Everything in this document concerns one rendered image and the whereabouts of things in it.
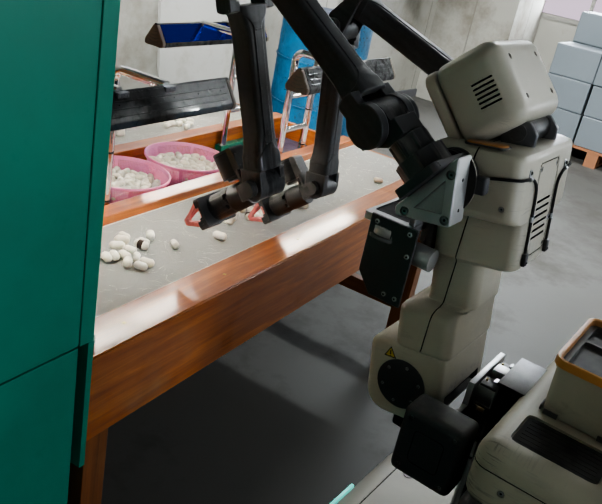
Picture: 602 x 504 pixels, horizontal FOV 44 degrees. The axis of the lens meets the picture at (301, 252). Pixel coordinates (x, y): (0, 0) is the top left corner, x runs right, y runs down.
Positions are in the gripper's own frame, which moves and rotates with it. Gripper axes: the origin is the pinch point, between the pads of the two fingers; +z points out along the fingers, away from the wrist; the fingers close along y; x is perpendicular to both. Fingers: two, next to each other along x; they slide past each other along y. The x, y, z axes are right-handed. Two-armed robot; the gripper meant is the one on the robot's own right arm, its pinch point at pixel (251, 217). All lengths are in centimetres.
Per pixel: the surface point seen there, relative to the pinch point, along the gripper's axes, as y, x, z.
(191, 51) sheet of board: -199, -112, 148
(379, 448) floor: -36, 85, 17
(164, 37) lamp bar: -33, -66, 30
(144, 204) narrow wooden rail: 18.7, -13.7, 16.2
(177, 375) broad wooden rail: 52, 26, -6
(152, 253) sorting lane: 34.3, -0.5, 4.4
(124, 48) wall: -178, -129, 178
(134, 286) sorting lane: 49.1, 5.1, -2.0
